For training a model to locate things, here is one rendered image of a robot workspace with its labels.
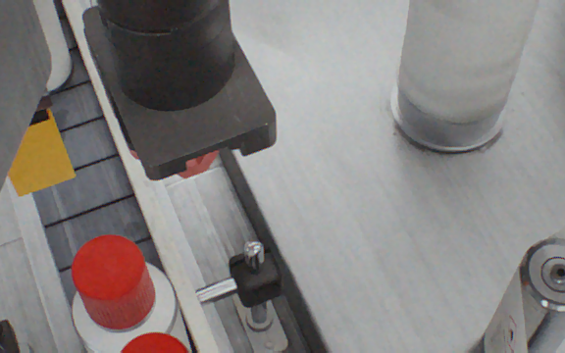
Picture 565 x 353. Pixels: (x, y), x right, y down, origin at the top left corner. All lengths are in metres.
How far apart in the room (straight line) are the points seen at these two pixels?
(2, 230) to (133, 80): 0.34
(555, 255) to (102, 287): 0.21
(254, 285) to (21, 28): 0.41
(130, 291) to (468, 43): 0.29
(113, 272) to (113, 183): 0.27
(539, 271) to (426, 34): 0.22
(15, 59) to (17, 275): 0.53
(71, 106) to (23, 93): 0.53
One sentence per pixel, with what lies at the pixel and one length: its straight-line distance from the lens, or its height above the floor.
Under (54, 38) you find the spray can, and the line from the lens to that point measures 0.68.
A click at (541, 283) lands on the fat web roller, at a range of 0.42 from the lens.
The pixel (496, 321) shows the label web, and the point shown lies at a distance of 0.46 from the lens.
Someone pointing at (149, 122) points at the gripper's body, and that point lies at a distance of 0.40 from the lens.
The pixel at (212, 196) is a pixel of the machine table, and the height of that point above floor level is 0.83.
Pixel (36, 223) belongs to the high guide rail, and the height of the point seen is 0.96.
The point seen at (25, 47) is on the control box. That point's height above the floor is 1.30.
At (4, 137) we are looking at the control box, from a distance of 0.17.
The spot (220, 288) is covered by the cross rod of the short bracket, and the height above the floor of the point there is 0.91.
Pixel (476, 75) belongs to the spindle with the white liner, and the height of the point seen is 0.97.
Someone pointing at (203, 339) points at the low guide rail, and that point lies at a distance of 0.55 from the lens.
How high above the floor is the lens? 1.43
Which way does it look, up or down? 58 degrees down
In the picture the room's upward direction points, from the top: 1 degrees counter-clockwise
